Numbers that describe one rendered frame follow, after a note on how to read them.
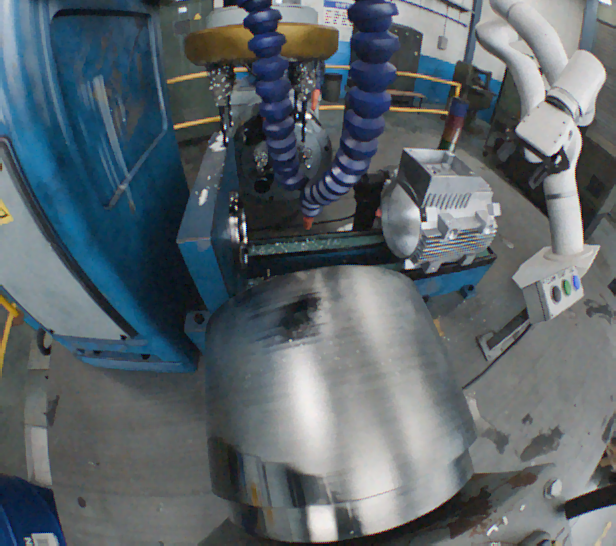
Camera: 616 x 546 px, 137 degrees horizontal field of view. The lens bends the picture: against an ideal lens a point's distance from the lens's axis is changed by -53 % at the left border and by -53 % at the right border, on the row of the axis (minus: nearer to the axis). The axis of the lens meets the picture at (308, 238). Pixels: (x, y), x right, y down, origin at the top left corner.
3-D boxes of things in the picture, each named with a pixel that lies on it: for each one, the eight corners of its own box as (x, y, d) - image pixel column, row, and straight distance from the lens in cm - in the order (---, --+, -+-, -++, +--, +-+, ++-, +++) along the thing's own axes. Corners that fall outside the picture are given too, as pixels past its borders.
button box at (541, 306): (529, 325, 52) (552, 319, 49) (520, 288, 52) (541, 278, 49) (567, 302, 66) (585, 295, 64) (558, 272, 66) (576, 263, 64)
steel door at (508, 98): (520, 143, 767) (546, 61, 763) (519, 143, 758) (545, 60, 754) (490, 124, 814) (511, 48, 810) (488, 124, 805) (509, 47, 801)
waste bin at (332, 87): (335, 98, 606) (337, 72, 596) (343, 102, 572) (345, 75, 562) (319, 98, 590) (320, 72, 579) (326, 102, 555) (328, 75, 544)
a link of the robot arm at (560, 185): (542, 199, 100) (524, 130, 101) (585, 190, 106) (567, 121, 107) (550, 199, 88) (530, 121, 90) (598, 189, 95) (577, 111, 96)
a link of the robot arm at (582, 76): (552, 107, 67) (546, 80, 59) (577, 71, 73) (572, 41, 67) (582, 128, 64) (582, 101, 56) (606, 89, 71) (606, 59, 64)
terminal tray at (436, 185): (420, 213, 45) (433, 177, 41) (393, 179, 52) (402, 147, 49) (468, 209, 53) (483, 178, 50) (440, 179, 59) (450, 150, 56)
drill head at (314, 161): (233, 227, 62) (217, 126, 50) (240, 153, 97) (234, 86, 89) (336, 219, 64) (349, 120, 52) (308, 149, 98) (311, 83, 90)
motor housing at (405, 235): (404, 287, 53) (440, 211, 40) (371, 224, 64) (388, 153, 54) (473, 270, 65) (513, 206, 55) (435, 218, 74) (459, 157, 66)
